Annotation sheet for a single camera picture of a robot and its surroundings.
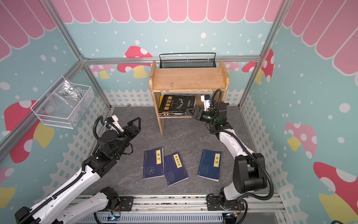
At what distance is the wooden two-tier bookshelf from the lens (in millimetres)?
714

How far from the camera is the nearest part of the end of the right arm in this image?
25.0 inches

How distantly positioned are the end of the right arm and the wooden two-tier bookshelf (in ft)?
0.17
